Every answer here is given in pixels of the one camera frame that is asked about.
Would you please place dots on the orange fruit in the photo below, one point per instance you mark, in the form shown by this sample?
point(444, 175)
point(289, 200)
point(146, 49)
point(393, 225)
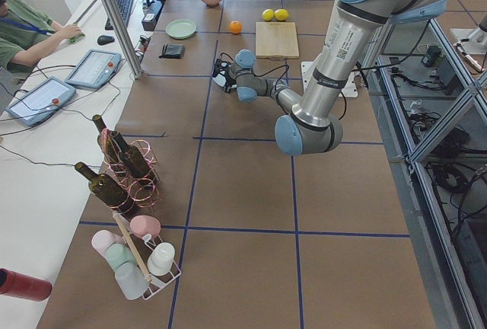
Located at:
point(235, 27)

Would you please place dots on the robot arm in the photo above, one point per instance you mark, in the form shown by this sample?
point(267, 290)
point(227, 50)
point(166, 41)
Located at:
point(307, 126)

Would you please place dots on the light green plate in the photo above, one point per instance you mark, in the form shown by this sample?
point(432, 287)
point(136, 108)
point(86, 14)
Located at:
point(181, 29)

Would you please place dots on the folded grey cloth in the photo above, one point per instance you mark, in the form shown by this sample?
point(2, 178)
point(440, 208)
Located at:
point(172, 51)

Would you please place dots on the wooden cutting board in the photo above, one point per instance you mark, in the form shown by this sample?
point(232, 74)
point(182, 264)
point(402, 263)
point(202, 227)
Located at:
point(276, 40)

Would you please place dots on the yellow lemon outer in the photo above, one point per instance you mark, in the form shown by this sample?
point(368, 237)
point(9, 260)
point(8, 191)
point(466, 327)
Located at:
point(268, 15)

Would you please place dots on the yellow lemon near board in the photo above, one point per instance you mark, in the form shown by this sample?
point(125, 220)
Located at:
point(281, 14)

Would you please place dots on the black keyboard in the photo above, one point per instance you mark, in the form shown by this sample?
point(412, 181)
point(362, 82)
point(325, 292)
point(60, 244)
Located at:
point(125, 10)

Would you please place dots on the black computer mouse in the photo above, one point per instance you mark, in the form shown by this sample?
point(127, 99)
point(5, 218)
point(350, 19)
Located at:
point(105, 39)

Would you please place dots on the dark wine bottle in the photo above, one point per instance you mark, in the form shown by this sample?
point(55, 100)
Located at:
point(134, 161)
point(106, 189)
point(104, 140)

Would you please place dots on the teach pendant tablet far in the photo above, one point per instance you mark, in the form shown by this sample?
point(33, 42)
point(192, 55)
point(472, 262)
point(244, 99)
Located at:
point(94, 70)

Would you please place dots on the teach pendant tablet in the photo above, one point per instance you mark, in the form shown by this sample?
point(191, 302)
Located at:
point(42, 102)
point(94, 70)

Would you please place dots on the teach pendant tablet near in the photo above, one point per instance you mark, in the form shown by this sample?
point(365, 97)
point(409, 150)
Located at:
point(42, 102)

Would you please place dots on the white cup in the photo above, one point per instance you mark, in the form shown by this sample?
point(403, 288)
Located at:
point(161, 259)

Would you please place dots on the person in green shirt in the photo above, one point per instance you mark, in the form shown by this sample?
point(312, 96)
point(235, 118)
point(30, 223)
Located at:
point(28, 36)

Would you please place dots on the pale pink cup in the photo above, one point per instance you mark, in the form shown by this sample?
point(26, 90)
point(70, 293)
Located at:
point(103, 239)

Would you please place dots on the pale green cup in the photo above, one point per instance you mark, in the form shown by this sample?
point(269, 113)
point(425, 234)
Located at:
point(117, 254)

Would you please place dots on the pale grey cup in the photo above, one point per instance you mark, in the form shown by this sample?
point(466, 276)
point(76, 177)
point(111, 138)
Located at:
point(131, 281)

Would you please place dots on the red cylinder bottle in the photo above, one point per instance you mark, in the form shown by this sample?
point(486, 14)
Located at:
point(22, 286)

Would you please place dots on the copper wire bottle rack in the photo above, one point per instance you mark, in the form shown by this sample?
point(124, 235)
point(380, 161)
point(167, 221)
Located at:
point(142, 195)

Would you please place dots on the aluminium frame post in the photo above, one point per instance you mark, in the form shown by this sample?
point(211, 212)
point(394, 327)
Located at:
point(123, 37)

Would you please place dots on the white wire cup rack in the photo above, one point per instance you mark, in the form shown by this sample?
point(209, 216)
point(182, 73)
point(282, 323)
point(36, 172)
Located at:
point(141, 249)

